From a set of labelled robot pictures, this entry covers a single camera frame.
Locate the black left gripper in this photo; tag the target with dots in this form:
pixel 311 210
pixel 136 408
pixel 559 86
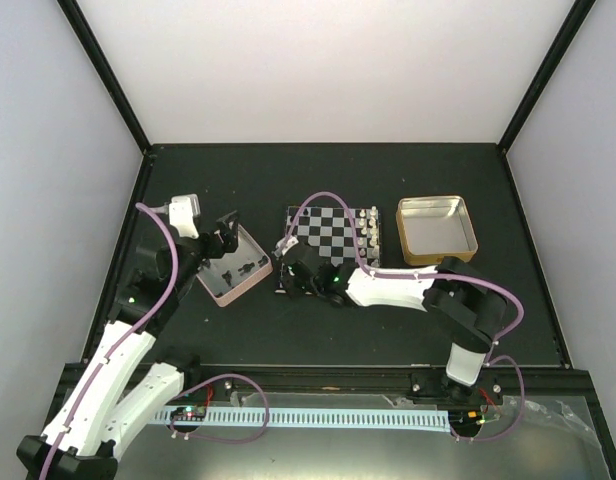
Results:
pixel 228 238

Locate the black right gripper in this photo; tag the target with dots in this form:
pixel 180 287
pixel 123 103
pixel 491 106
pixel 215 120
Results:
pixel 292 289

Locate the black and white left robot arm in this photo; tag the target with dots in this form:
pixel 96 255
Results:
pixel 89 435

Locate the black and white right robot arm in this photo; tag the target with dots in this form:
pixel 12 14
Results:
pixel 470 308

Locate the black chess piece in tin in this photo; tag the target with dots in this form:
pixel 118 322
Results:
pixel 246 268
pixel 227 277

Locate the left circuit board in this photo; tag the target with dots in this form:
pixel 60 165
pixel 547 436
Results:
pixel 194 413

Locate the circuit board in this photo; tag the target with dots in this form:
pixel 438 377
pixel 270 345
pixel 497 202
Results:
pixel 194 413
pixel 472 417

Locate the right circuit board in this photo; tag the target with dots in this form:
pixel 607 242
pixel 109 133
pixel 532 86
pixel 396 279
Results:
pixel 472 417

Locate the black and white chessboard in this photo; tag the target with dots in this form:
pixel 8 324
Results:
pixel 328 230

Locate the pink metal tin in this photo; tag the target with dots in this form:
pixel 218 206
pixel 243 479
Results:
pixel 210 274

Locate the gold metal tin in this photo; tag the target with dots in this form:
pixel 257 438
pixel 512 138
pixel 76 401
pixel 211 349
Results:
pixel 434 227

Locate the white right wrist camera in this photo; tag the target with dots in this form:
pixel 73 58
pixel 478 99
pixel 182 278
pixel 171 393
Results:
pixel 284 245

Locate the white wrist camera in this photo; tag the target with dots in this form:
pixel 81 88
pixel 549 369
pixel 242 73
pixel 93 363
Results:
pixel 183 212
pixel 284 245

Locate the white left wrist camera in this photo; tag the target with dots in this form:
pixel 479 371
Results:
pixel 183 212

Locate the light blue slotted cable duct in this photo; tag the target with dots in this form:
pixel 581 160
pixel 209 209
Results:
pixel 316 418

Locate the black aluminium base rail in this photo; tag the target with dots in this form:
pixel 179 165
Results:
pixel 422 384

